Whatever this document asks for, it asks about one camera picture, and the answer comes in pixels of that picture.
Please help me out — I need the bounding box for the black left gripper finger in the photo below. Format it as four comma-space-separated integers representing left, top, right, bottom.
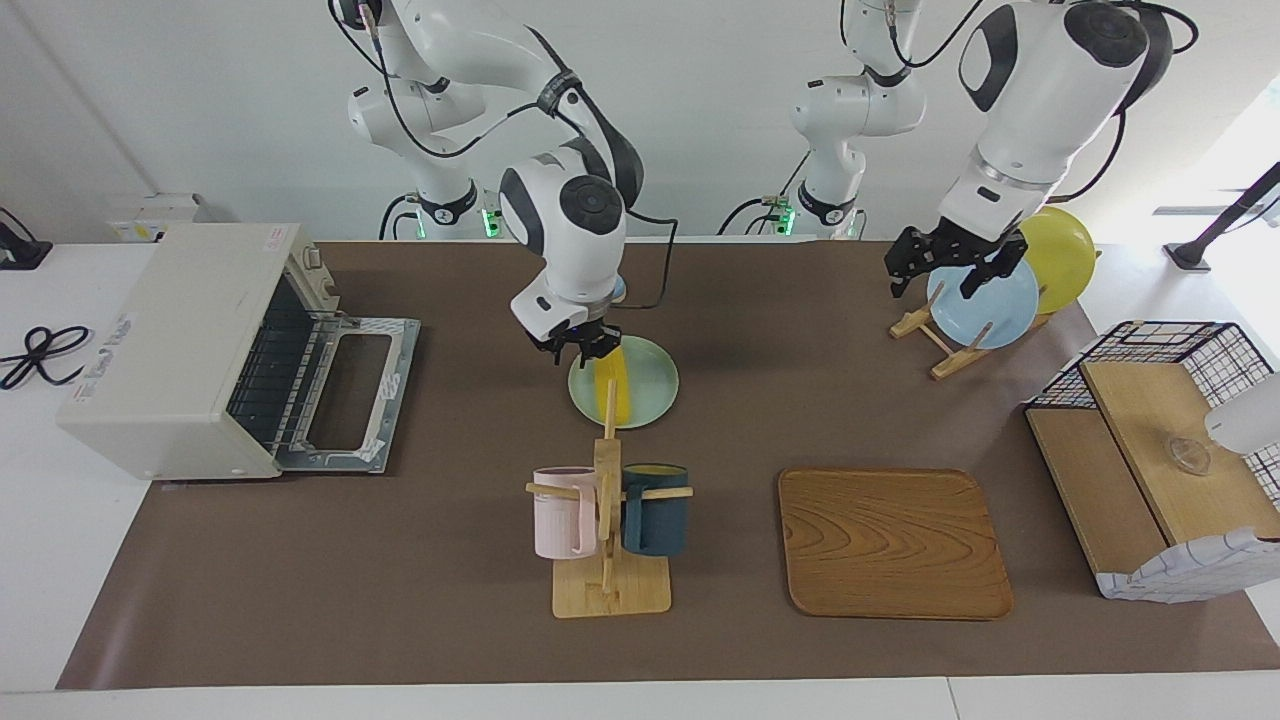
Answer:
886, 228, 927, 299
960, 235, 1029, 301

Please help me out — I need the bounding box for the yellow corn cob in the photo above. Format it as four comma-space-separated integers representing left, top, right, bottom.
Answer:
596, 345, 634, 427

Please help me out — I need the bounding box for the light green plate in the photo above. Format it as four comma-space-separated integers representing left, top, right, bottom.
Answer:
568, 335, 680, 431

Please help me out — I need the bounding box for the oven door with glass window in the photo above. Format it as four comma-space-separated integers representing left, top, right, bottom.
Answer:
275, 315, 422, 475

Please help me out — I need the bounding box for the metal oven rack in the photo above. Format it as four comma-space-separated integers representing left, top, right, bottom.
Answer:
228, 298, 323, 453

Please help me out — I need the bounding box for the white toaster oven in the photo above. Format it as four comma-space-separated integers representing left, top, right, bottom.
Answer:
57, 222, 341, 483

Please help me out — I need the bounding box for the light blue plate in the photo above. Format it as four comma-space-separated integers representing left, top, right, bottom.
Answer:
926, 255, 1041, 350

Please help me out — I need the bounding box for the yellow plate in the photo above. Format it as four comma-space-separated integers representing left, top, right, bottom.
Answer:
1018, 206, 1097, 316

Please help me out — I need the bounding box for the wooden plate rack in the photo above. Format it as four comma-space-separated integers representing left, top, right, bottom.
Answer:
890, 280, 1061, 381

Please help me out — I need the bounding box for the pink mug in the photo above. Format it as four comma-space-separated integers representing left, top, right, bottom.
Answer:
531, 466, 599, 560

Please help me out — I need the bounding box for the dark blue mug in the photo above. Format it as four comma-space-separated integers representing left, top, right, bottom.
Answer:
621, 463, 690, 558

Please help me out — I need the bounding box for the brown table mat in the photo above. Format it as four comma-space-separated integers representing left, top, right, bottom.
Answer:
57, 240, 1280, 691

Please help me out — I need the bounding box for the wooden mug tree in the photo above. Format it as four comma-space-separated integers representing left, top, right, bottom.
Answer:
525, 378, 694, 618

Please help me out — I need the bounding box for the small clear glass cup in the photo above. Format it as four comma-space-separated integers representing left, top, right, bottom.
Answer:
1168, 435, 1213, 476

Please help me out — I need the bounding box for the wooden tray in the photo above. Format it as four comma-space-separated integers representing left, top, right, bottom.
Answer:
778, 467, 1014, 621

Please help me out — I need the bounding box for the white rounded blurred object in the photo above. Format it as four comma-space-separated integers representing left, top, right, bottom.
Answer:
1204, 372, 1280, 457

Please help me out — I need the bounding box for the white checked cloth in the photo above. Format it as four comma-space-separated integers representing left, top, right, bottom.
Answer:
1095, 527, 1280, 603

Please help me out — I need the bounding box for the white box with yellow label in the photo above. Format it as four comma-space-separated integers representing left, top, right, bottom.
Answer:
105, 194, 213, 244

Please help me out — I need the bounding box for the black desk clamp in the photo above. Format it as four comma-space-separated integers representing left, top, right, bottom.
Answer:
0, 207, 53, 271

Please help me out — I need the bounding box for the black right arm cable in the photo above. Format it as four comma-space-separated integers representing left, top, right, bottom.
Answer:
330, 0, 681, 311

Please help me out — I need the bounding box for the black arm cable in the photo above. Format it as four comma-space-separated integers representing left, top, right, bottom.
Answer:
330, 0, 681, 311
840, 0, 1201, 203

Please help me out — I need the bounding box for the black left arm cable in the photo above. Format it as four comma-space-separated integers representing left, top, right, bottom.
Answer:
840, 0, 1201, 203

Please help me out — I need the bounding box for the black left base cable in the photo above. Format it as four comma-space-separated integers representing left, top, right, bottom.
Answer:
718, 150, 813, 237

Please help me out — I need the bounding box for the black base cable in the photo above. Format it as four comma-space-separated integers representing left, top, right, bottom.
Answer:
378, 195, 526, 241
718, 150, 813, 237

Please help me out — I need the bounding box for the wooden shelf with wire basket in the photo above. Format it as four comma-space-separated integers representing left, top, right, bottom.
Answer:
1025, 320, 1280, 603

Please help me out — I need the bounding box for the black right base cable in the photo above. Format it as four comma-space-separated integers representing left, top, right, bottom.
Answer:
378, 195, 526, 241

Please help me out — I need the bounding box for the black coiled cable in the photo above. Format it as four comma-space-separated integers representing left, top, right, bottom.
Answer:
0, 325, 93, 391

